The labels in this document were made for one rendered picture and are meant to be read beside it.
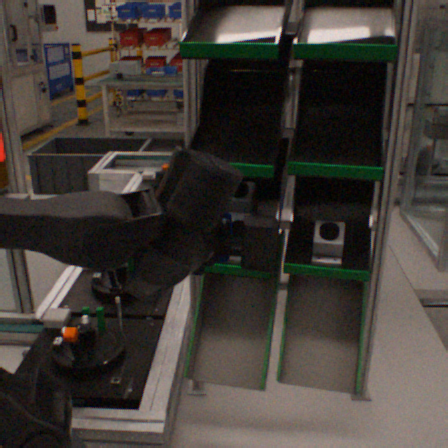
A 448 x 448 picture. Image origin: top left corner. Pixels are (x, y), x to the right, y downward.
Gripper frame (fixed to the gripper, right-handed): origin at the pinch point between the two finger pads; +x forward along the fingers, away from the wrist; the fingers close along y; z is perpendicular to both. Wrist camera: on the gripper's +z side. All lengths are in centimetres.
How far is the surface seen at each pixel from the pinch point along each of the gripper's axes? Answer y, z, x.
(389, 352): -30, -33, 53
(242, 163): -1.5, 8.2, 12.0
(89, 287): 39, -24, 44
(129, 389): 16.0, -31.4, 14.5
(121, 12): 320, 193, 670
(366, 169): -19.0, 8.6, 11.3
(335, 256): -15.9, -4.9, 15.6
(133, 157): 77, 2, 158
